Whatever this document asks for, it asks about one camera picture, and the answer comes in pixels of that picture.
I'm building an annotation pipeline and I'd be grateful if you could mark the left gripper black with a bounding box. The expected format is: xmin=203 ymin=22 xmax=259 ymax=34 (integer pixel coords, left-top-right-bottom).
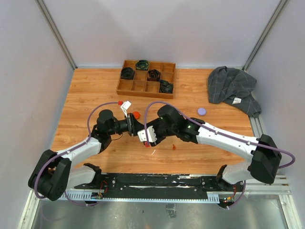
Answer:
xmin=108 ymin=113 xmax=144 ymax=136

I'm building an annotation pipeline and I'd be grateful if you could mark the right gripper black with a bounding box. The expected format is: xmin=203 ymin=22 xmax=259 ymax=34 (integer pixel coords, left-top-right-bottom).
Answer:
xmin=144 ymin=118 xmax=177 ymax=146

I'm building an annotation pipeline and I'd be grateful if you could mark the orange earbud charging case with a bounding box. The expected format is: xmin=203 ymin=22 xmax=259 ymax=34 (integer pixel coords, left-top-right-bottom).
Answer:
xmin=133 ymin=111 xmax=141 ymax=119

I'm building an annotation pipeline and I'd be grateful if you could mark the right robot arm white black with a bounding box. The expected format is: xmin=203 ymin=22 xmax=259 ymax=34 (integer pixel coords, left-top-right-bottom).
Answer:
xmin=144 ymin=103 xmax=282 ymax=191

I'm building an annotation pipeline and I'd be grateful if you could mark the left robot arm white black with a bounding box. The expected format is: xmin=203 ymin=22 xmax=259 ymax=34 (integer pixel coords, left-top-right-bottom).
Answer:
xmin=28 ymin=109 xmax=144 ymax=201

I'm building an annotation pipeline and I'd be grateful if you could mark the lilac earbud charging case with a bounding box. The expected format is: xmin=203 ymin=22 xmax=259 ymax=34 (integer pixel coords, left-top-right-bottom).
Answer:
xmin=197 ymin=107 xmax=206 ymax=116

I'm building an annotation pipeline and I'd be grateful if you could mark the wooden compartment tray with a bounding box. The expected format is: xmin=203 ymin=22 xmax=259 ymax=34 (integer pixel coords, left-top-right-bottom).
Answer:
xmin=116 ymin=60 xmax=176 ymax=99

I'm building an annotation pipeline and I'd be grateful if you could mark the rolled dark belt centre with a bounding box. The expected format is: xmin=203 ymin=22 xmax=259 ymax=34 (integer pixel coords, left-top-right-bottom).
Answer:
xmin=147 ymin=69 xmax=161 ymax=82

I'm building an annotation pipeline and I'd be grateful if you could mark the rolled dark belt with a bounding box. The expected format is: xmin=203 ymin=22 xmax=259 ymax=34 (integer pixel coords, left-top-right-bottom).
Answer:
xmin=147 ymin=69 xmax=161 ymax=82
xmin=120 ymin=67 xmax=135 ymax=80

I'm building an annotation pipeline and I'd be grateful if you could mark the rolled dark belt left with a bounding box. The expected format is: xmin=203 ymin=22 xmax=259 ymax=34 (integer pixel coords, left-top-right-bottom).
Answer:
xmin=120 ymin=67 xmax=135 ymax=80

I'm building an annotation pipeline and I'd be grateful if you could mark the rolled green belt top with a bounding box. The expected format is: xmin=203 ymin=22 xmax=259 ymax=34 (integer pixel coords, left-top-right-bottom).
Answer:
xmin=135 ymin=60 xmax=150 ymax=71

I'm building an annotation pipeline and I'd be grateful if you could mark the grey checked cloth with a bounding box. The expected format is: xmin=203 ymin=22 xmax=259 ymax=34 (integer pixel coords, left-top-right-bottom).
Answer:
xmin=207 ymin=66 xmax=262 ymax=118

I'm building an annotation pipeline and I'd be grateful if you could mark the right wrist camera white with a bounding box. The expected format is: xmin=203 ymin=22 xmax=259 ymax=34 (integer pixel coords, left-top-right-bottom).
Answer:
xmin=137 ymin=126 xmax=157 ymax=147

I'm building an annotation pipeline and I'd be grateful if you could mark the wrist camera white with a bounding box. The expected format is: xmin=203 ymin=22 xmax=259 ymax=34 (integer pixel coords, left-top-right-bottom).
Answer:
xmin=137 ymin=126 xmax=157 ymax=147
xmin=120 ymin=101 xmax=132 ymax=117

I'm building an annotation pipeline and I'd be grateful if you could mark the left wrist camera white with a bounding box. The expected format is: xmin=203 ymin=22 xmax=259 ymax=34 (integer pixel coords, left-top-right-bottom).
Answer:
xmin=120 ymin=101 xmax=132 ymax=117

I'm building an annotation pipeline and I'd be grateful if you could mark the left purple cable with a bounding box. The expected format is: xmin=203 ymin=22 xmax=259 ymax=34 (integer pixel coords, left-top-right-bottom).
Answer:
xmin=34 ymin=101 xmax=122 ymax=199

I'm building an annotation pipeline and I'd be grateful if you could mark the purple cable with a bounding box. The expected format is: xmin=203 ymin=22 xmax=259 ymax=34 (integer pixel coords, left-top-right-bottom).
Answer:
xmin=143 ymin=101 xmax=296 ymax=169
xmin=34 ymin=101 xmax=122 ymax=199

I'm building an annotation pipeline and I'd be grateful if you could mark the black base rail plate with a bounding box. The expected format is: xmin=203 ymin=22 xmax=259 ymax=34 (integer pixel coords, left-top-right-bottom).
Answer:
xmin=74 ymin=173 xmax=243 ymax=201

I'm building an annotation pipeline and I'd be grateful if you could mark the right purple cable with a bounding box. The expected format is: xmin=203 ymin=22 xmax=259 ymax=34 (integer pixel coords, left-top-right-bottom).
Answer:
xmin=143 ymin=101 xmax=296 ymax=169

